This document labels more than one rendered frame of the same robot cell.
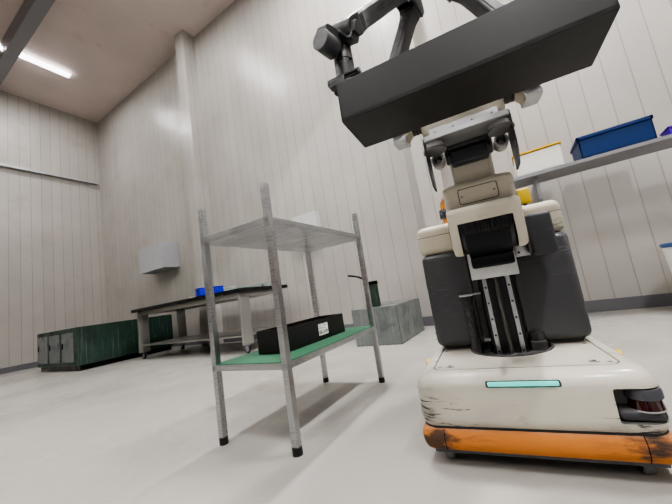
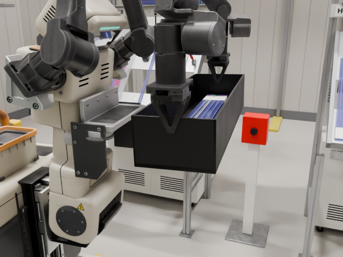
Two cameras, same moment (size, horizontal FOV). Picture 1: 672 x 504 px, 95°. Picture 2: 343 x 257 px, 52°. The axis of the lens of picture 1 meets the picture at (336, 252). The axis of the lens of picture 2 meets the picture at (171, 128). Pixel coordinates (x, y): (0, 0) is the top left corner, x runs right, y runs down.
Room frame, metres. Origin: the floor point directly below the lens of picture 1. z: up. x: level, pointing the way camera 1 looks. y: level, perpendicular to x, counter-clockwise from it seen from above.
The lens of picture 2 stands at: (0.93, 0.54, 1.31)
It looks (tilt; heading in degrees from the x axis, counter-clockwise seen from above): 18 degrees down; 262
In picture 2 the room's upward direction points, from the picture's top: straight up
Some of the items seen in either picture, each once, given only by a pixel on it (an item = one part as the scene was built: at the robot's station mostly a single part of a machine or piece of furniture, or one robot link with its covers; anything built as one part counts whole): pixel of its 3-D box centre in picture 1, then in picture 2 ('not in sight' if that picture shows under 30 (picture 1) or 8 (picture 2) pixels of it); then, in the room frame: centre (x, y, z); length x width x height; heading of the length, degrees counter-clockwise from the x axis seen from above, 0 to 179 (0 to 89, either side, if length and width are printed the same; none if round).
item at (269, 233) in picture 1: (302, 305); not in sight; (1.76, 0.23, 0.55); 0.91 x 0.46 x 1.10; 151
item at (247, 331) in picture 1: (206, 320); not in sight; (5.11, 2.27, 0.50); 2.76 x 1.09 x 1.00; 60
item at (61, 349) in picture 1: (107, 341); not in sight; (6.23, 4.78, 0.36); 1.80 x 1.64 x 0.71; 60
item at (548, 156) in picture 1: (537, 164); not in sight; (2.99, -2.14, 1.56); 0.42 x 0.35 x 0.23; 60
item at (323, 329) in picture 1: (305, 331); not in sight; (1.76, 0.23, 0.41); 0.57 x 0.17 x 0.11; 151
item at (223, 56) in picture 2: not in sight; (218, 48); (0.60, -0.62, 1.21); 0.10 x 0.07 x 0.07; 65
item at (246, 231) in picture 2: not in sight; (251, 177); (0.17, -1.29, 0.39); 0.24 x 0.24 x 0.78; 61
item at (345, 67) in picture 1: (345, 75); (170, 72); (0.83, -0.11, 1.21); 0.10 x 0.07 x 0.07; 65
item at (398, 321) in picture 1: (381, 303); not in sight; (3.69, -0.43, 0.40); 0.83 x 0.66 x 0.80; 150
